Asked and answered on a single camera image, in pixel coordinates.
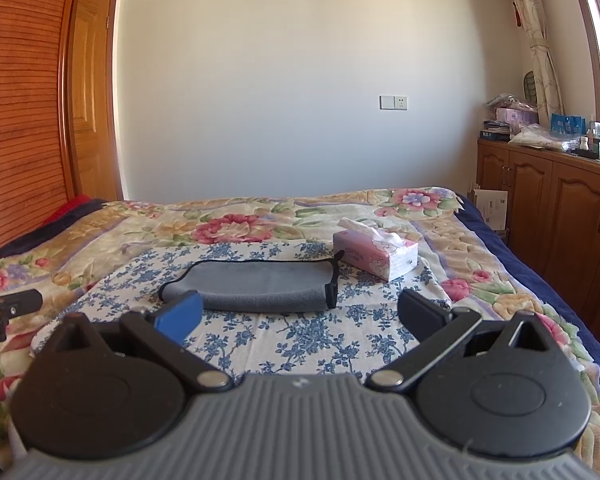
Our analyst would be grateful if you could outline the purple and grey towel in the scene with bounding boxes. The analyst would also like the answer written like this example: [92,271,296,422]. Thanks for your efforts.
[158,249,346,315]

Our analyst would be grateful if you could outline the patterned beige curtain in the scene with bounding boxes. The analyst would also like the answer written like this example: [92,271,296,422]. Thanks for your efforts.
[495,0,567,130]

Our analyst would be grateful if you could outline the blue floral cloth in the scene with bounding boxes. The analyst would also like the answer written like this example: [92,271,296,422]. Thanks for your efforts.
[30,239,455,377]

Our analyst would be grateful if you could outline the wooden room door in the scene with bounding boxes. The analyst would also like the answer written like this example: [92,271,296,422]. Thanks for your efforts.
[64,0,127,204]

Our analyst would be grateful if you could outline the pink tissue box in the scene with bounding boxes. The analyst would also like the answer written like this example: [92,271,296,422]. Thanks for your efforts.
[332,218,420,283]

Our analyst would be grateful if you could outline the white cardboard box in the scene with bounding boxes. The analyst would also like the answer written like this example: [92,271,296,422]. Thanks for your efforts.
[472,187,510,229]

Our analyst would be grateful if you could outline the blue boxes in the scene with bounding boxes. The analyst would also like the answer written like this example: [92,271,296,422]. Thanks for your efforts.
[550,113,587,137]

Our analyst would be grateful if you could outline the woven hand fan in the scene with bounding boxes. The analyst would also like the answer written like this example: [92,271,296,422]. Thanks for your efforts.
[522,72,539,107]

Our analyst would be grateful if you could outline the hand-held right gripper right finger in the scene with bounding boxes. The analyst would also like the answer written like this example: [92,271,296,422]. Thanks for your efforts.
[364,288,558,394]

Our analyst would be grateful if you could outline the wooden cabinet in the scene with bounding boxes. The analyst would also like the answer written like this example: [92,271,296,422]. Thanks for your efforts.
[476,137,600,357]

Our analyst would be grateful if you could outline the clear plastic bag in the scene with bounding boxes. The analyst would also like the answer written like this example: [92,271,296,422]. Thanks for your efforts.
[508,123,584,152]

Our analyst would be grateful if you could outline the floral quilt bed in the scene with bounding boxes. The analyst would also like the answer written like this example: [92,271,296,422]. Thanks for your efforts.
[0,187,600,477]

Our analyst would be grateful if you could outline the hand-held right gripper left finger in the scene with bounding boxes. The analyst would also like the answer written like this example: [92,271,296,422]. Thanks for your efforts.
[50,290,235,394]

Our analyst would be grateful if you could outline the red cloth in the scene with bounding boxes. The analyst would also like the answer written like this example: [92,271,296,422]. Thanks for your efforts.
[41,194,95,227]

